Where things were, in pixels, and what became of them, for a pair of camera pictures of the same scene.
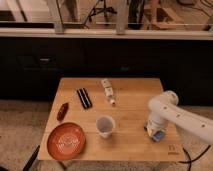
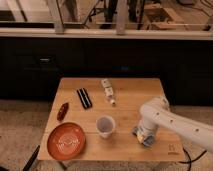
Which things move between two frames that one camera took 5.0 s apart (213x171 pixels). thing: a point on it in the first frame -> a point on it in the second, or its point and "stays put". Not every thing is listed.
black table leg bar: (27, 166) stays put
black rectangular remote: (84, 98) stays put
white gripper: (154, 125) -> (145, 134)
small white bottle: (109, 92) stays put
